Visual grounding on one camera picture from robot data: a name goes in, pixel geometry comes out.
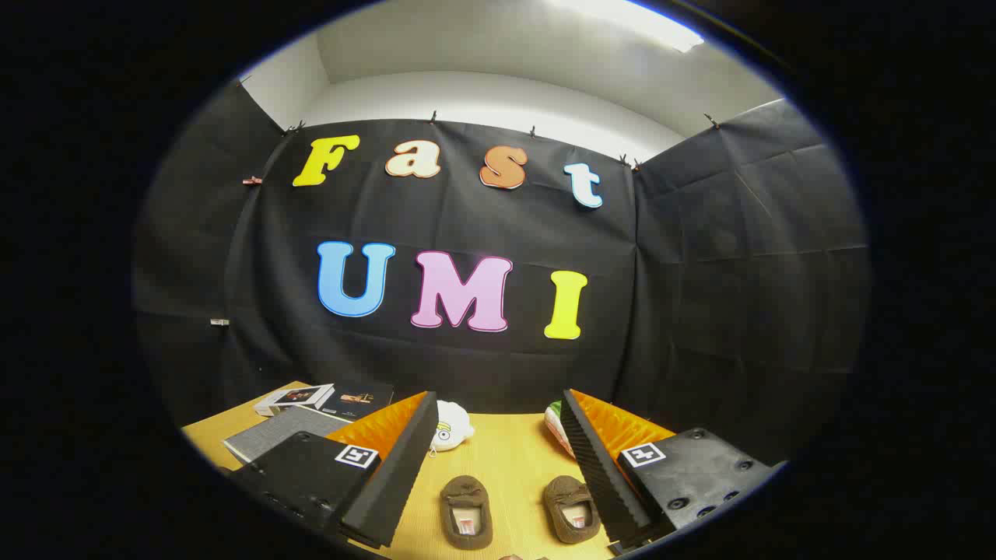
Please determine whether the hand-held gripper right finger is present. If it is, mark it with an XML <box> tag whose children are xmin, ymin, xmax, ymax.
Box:
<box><xmin>562</xmin><ymin>389</ymin><xmax>787</xmax><ymax>555</ymax></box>

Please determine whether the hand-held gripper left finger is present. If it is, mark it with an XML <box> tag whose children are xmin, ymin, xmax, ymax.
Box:
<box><xmin>233</xmin><ymin>391</ymin><xmax>440</xmax><ymax>549</ymax></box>

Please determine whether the brown fuzzy shoe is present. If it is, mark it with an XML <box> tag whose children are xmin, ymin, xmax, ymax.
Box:
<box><xmin>440</xmin><ymin>475</ymin><xmax>494</xmax><ymax>551</ymax></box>
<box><xmin>542</xmin><ymin>475</ymin><xmax>601</xmax><ymax>544</ymax></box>

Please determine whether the grey fabric storage box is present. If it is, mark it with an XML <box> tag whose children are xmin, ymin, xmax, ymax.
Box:
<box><xmin>224</xmin><ymin>404</ymin><xmax>352</xmax><ymax>465</ymax></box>

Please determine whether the watermelon slice plush toy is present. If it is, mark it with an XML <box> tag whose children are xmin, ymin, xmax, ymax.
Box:
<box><xmin>543</xmin><ymin>401</ymin><xmax>577</xmax><ymax>460</ymax></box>

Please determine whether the white plush toy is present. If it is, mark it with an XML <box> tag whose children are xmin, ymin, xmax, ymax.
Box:
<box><xmin>430</xmin><ymin>401</ymin><xmax>475</xmax><ymax>453</ymax></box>

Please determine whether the dark blue cover book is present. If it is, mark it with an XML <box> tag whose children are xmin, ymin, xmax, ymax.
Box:
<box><xmin>319</xmin><ymin>381</ymin><xmax>395</xmax><ymax>422</ymax></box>

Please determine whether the white cover book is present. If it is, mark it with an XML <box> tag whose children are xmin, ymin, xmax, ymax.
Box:
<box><xmin>254</xmin><ymin>383</ymin><xmax>335</xmax><ymax>417</ymax></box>

